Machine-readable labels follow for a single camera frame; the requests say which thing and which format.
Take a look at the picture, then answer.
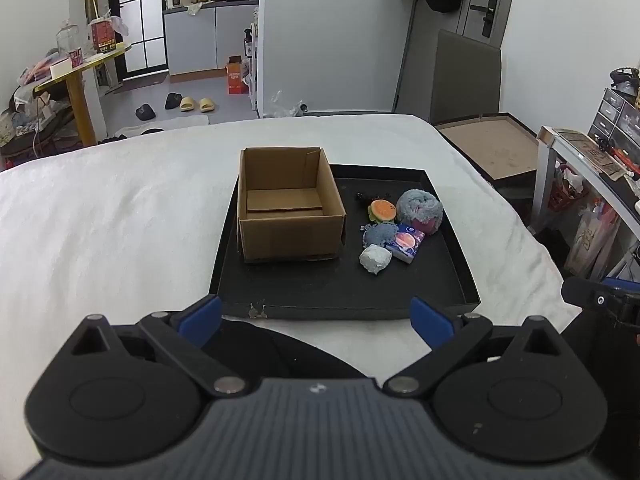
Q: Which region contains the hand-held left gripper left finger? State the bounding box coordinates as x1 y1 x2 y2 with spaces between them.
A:
67 294 248 397

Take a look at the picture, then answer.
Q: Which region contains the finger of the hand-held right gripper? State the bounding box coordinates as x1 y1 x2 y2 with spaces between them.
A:
560 275 640 308

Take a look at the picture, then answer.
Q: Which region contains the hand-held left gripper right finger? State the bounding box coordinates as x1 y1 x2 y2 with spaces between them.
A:
382 296 568 396

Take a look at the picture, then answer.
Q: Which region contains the blue pink tissue pack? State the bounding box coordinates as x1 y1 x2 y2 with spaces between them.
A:
384 223 426 264

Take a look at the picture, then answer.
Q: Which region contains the white soft ball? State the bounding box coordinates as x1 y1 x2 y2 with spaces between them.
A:
359 244 392 275

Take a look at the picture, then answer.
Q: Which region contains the black shallow tray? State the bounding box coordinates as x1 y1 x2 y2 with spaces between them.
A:
208 162 482 322

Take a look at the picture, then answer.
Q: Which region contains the blue denim stuffed toy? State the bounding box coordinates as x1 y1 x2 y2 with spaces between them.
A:
361 222 399 248

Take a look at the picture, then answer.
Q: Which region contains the grey plush mouse toy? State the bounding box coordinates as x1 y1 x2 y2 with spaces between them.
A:
396 188 445 237

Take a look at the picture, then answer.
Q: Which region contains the brown cardboard box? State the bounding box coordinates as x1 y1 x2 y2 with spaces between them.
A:
236 146 347 263

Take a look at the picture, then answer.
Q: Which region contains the printed paper bag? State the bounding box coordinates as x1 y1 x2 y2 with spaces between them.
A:
565 200 621 276

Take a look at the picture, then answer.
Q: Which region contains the white desk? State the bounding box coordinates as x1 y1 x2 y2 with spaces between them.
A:
532 127 640 281

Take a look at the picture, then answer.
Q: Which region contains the orange burger plush toy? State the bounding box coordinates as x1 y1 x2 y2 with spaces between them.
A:
368 199 399 224

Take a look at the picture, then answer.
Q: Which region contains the black lace hair clip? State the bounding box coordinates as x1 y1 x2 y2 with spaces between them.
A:
355 191 396 208

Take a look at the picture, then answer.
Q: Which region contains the brown cardboard tray lid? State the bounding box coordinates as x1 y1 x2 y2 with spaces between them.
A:
434 112 541 186

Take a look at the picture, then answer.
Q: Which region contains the dark drawer organizer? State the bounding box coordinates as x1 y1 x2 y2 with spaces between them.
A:
589 87 640 156

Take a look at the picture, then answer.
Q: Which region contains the white floor mat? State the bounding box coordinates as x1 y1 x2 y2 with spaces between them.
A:
115 114 210 137

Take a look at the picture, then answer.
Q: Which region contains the clear plastic bag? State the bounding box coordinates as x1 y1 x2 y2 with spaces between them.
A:
270 91 306 117

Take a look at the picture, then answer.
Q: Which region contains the grey leaning board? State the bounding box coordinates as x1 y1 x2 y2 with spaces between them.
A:
432 30 502 123

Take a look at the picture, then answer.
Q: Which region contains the orange cardboard box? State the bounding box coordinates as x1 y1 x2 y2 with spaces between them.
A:
225 55 249 96

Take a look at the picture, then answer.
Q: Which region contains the yellow wooden round table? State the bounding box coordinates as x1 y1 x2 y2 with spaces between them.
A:
34 42 132 147

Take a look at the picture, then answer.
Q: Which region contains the cluttered chair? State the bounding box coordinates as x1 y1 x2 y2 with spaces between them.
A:
0 85 76 161

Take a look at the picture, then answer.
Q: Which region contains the black leaning pole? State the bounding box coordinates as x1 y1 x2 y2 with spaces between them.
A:
392 0 418 111

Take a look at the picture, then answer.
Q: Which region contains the white kitchen cabinet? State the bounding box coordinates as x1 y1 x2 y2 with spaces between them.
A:
164 0 258 78

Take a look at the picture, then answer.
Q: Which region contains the black door lock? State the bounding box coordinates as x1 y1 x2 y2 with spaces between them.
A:
470 0 498 37

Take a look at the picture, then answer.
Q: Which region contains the red carton box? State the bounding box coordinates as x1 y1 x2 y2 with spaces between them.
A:
89 16 118 54

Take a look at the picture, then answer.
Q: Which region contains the black-framed glass door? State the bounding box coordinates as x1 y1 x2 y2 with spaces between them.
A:
107 0 168 78

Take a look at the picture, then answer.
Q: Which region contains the clear glass jar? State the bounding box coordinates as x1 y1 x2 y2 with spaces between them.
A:
56 20 78 56

